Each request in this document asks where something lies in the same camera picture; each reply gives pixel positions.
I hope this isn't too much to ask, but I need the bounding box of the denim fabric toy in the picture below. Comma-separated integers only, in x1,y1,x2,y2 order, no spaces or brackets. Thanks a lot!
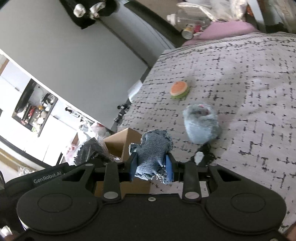
129,130,173,184

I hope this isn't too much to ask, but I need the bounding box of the fluffy grey-blue plush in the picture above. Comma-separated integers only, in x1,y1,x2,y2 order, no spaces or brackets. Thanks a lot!
183,103,222,145

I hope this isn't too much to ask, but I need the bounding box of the plush burger toy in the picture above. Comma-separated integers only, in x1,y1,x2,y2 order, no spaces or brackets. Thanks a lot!
170,81,190,99

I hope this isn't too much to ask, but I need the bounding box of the cardboard box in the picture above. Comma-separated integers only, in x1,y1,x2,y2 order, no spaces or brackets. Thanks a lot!
94,128,151,202

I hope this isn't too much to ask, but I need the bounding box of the white storage box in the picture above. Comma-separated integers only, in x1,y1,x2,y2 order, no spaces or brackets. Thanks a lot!
128,80,142,103

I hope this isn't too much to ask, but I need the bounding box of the grey patterned bed cover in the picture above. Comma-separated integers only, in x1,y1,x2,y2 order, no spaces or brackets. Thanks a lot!
119,32,295,232

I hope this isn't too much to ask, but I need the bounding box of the paper cup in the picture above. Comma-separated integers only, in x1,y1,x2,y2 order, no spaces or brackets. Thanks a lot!
181,26,195,40

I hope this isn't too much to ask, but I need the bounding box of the pink pillow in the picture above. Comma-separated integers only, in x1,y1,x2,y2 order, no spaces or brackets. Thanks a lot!
182,21,260,47

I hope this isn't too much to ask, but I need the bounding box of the clear plastic bottle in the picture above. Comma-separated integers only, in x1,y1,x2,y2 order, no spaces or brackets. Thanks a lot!
166,9,211,29

